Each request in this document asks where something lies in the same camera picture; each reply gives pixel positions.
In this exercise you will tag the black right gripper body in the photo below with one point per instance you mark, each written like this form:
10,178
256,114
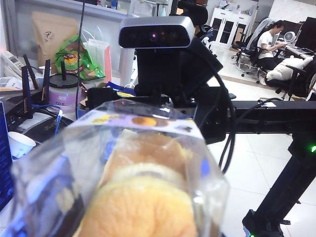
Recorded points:
214,116

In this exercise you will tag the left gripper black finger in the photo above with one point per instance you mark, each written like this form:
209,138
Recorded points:
67,206

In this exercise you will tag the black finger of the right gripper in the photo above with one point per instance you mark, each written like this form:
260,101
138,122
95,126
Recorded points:
102,97

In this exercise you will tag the clear plastic box of pastries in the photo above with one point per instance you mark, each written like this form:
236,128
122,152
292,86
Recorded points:
138,197

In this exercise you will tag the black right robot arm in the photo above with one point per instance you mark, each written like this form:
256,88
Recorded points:
284,116

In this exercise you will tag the white glass-door cabinet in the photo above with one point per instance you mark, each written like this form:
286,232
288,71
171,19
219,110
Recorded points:
222,29

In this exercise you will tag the blue yellow packet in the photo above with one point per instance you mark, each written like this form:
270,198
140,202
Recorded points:
121,90

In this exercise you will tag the purple disc spindle black lid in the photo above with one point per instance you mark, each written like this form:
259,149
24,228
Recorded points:
61,98

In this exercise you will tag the white shopping bag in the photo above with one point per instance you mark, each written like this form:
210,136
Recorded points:
98,51

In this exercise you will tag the green chips bag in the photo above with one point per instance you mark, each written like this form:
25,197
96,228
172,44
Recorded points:
74,59

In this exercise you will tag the grey office chair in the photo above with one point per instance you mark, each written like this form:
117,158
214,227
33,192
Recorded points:
247,54

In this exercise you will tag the black router with antennas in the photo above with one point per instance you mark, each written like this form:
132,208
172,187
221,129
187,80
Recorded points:
26,93

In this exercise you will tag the white paper cup blue print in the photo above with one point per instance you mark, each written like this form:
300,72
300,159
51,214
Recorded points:
21,145

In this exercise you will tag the white plush toy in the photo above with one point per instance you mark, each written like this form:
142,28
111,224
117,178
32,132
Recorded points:
281,71

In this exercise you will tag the brown paper bag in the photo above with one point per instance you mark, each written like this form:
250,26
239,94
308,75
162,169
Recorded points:
49,32

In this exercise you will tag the seated person in white shirt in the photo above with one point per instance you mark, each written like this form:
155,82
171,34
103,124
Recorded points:
266,44

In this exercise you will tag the printed paper leaflets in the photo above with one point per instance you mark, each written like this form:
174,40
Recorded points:
14,84

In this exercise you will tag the white desk phone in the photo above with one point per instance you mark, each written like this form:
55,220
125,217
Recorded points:
10,63

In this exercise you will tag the black high-back office chair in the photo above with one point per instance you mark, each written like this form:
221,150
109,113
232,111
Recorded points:
195,12

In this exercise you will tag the grey framed office partition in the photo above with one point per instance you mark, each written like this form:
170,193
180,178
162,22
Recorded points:
19,29

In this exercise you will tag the small white desk fan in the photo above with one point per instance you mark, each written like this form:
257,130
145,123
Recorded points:
291,37

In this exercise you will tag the black computer monitor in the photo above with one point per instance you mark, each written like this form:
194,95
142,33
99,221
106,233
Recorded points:
307,34

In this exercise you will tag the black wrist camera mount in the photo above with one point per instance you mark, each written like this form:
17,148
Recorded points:
160,69

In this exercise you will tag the grey bar-shaped wrist camera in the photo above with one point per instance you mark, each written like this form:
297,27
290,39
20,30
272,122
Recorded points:
155,32

